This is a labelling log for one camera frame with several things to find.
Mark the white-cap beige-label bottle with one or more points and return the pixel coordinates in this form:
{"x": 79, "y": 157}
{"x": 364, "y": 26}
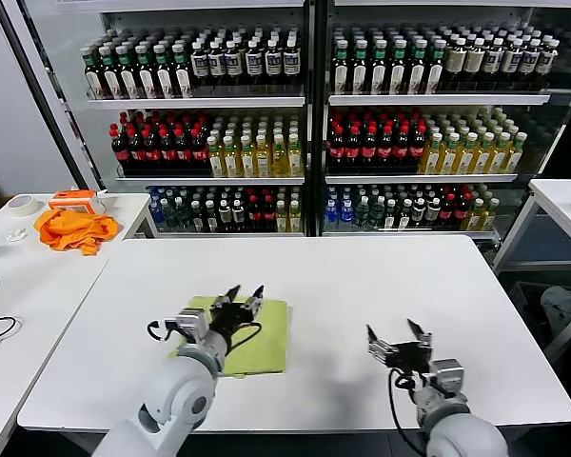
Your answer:
{"x": 456, "y": 62}
{"x": 475, "y": 62}

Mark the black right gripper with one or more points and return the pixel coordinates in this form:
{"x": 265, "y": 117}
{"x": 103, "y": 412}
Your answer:
{"x": 411, "y": 359}

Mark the small yellow juice bottle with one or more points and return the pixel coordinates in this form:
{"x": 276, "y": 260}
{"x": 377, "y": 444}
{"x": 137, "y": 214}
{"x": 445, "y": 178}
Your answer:
{"x": 475, "y": 219}
{"x": 280, "y": 218}
{"x": 293, "y": 218}
{"x": 489, "y": 219}

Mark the black slanted pole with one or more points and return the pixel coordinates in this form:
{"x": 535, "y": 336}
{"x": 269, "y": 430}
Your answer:
{"x": 49, "y": 95}

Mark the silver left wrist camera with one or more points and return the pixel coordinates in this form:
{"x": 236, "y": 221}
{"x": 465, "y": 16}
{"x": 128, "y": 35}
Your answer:
{"x": 192, "y": 323}

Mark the small white-cap dark bottle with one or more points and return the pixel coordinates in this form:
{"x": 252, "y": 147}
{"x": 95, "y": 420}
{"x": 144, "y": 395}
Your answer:
{"x": 210, "y": 218}
{"x": 196, "y": 218}
{"x": 238, "y": 215}
{"x": 390, "y": 218}
{"x": 223, "y": 215}
{"x": 404, "y": 218}
{"x": 433, "y": 212}
{"x": 419, "y": 212}

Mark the masking tape roll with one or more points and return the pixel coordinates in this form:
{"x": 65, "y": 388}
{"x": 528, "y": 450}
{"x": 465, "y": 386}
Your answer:
{"x": 23, "y": 204}

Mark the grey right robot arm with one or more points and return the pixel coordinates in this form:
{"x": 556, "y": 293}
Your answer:
{"x": 461, "y": 428}

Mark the green-tinted water bottle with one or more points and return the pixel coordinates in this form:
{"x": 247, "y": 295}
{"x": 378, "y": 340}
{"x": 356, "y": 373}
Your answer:
{"x": 180, "y": 217}
{"x": 376, "y": 216}
{"x": 167, "y": 215}
{"x": 361, "y": 216}

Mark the small white crumpled object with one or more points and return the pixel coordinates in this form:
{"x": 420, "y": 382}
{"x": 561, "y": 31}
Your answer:
{"x": 17, "y": 234}

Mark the orange and white box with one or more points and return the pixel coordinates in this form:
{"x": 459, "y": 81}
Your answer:
{"x": 72, "y": 201}

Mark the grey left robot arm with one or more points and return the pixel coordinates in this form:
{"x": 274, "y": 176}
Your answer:
{"x": 181, "y": 395}

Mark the light green t-shirt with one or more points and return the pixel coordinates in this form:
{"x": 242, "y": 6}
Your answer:
{"x": 266, "y": 352}

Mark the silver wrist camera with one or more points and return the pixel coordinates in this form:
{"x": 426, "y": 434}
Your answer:
{"x": 192, "y": 323}
{"x": 447, "y": 376}

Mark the blue water bottle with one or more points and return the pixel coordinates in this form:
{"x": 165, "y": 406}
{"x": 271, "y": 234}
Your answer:
{"x": 346, "y": 216}
{"x": 156, "y": 211}
{"x": 331, "y": 216}

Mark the white-cap blue-label dark bottle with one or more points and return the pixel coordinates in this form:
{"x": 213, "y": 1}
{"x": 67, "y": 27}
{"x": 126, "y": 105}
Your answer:
{"x": 231, "y": 62}
{"x": 254, "y": 62}
{"x": 547, "y": 59}
{"x": 529, "y": 61}
{"x": 198, "y": 63}
{"x": 273, "y": 62}
{"x": 511, "y": 61}
{"x": 290, "y": 61}
{"x": 493, "y": 61}
{"x": 216, "y": 63}

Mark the drinks shelf unit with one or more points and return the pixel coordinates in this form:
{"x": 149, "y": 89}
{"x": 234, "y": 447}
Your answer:
{"x": 195, "y": 102}
{"x": 433, "y": 100}

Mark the small red-cap cola bottle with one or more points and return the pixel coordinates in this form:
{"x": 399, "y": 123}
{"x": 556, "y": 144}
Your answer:
{"x": 253, "y": 215}
{"x": 447, "y": 214}
{"x": 267, "y": 215}
{"x": 461, "y": 214}

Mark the grey bag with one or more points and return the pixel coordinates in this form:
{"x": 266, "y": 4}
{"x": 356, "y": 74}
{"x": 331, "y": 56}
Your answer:
{"x": 564, "y": 309}

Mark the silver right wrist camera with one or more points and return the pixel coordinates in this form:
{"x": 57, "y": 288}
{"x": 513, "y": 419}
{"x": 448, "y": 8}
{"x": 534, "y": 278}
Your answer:
{"x": 447, "y": 376}

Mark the crumpled orange cloth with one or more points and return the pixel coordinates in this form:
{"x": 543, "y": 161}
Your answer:
{"x": 76, "y": 231}

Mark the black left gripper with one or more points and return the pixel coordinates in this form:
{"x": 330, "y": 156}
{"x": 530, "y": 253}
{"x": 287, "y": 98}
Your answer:
{"x": 230, "y": 323}

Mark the white table grey legs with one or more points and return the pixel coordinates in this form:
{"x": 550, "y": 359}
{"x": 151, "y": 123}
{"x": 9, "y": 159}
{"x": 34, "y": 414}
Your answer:
{"x": 561, "y": 209}

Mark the green-cap dark tea bottle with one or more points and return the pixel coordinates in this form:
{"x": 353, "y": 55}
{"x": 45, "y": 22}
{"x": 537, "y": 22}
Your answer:
{"x": 94, "y": 77}
{"x": 163, "y": 77}
{"x": 182, "y": 77}
{"x": 399, "y": 76}
{"x": 110, "y": 77}
{"x": 145, "y": 77}
{"x": 419, "y": 76}
{"x": 361, "y": 76}
{"x": 127, "y": 77}
{"x": 380, "y": 76}
{"x": 341, "y": 76}
{"x": 436, "y": 76}

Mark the white side table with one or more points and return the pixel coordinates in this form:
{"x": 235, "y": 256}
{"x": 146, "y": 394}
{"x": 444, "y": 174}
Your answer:
{"x": 38, "y": 285}

